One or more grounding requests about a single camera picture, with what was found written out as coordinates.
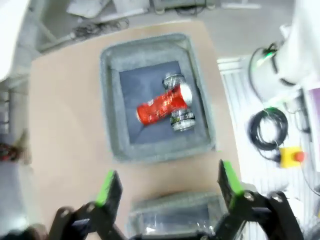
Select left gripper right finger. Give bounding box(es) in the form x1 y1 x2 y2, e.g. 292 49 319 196
214 159 305 240

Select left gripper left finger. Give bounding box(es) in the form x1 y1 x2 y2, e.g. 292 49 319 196
48 170 131 240

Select black can with silver top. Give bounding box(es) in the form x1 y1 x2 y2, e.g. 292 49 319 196
162 72 196 133

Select crushed red can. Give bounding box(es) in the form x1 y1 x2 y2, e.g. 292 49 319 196
135 83 194 126

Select grey fabric basket Can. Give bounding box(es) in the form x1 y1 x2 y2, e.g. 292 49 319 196
99 32 217 165

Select yellow emergency stop button box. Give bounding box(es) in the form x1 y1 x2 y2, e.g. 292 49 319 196
278 146 306 169

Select clear plastic bottle without label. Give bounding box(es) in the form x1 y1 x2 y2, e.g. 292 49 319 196
142 211 216 237

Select black red floral trousers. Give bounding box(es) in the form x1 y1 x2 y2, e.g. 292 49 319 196
0 139 19 162

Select grey metal table leg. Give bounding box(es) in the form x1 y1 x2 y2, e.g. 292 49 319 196
31 0 77 52

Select white side table top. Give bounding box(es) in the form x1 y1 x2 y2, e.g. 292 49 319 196
0 0 29 82

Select coiled black cable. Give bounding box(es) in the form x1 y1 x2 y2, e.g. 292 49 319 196
249 106 290 159

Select black looped cable at base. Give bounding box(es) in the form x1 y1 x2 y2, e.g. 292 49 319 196
248 42 279 101

